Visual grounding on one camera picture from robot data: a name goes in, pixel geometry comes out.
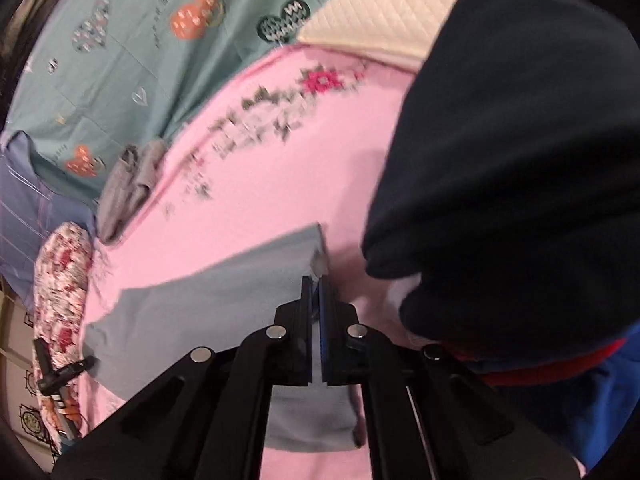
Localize teal heart-print blanket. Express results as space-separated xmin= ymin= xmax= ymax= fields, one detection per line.
xmin=2 ymin=0 xmax=381 ymax=201

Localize folded grey pants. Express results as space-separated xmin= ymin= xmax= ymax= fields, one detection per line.
xmin=95 ymin=139 xmax=168 ymax=246

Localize rolled red floral quilt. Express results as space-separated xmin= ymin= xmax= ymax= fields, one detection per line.
xmin=31 ymin=221 xmax=96 ymax=453

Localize cream quilted pillow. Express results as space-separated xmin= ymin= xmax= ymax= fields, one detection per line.
xmin=296 ymin=0 xmax=473 ymax=72

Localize blue striped pillow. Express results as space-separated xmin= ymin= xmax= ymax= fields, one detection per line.
xmin=0 ymin=130 xmax=98 ymax=306

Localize person's black top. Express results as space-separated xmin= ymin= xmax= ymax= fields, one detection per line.
xmin=361 ymin=0 xmax=640 ymax=361

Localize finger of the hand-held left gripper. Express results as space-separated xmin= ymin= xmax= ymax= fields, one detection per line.
xmin=31 ymin=338 xmax=55 ymax=386
xmin=50 ymin=356 xmax=97 ymax=382

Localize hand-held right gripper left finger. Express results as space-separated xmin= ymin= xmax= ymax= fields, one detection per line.
xmin=50 ymin=275 xmax=315 ymax=480

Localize person's blue red-trimmed clothing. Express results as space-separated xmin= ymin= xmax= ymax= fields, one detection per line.
xmin=440 ymin=320 xmax=640 ymax=471

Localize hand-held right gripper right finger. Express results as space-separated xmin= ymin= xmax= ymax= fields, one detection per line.
xmin=318 ymin=275 xmax=583 ymax=480

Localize grey-blue pants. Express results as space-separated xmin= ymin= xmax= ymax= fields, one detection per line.
xmin=82 ymin=222 xmax=368 ymax=453

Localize pink floral bedsheet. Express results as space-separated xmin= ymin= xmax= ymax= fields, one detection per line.
xmin=60 ymin=42 xmax=586 ymax=480

